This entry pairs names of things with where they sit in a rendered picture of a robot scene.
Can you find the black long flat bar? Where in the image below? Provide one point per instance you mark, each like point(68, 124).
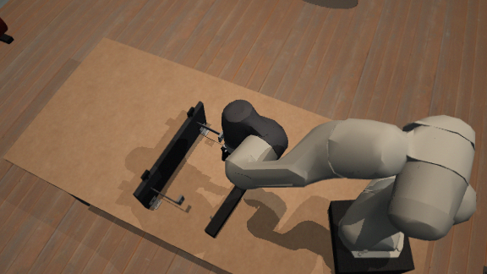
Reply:
point(171, 157)

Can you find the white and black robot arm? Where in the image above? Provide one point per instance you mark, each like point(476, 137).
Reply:
point(430, 167)

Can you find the black rectangular bar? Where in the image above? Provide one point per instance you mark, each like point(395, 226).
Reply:
point(224, 211)

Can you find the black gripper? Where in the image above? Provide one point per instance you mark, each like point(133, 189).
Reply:
point(225, 152)

